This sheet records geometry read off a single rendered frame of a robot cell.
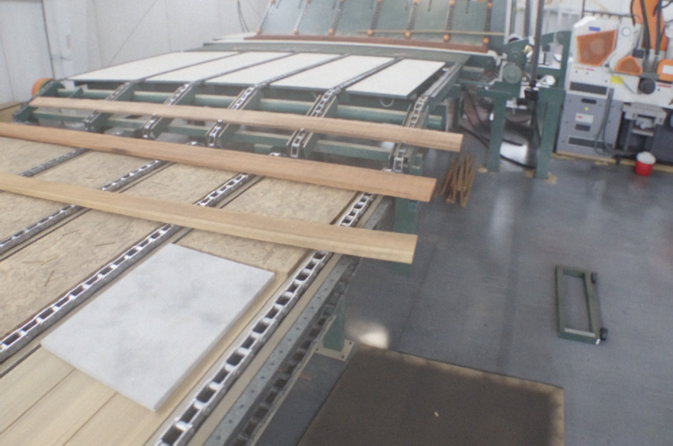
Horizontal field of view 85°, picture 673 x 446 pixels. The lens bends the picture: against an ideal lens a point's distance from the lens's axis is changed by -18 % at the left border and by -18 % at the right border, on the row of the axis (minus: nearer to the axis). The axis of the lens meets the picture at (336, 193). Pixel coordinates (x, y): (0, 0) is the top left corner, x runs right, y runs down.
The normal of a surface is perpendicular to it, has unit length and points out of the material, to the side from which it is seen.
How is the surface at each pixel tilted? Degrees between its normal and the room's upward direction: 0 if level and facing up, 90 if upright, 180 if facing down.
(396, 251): 0
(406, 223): 90
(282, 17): 47
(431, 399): 0
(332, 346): 90
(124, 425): 0
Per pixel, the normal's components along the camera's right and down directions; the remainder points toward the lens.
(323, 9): -0.27, -0.33
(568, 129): -0.37, 0.40
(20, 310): 0.00, -0.90
